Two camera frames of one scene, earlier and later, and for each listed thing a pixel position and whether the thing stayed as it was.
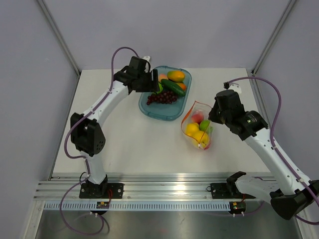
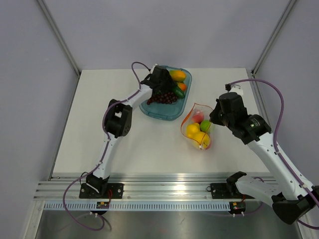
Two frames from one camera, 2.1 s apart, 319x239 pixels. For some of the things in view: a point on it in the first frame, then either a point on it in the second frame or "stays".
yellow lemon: (192, 128) stays
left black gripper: (152, 85) -> (169, 83)
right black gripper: (213, 115) stays
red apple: (208, 146) stays
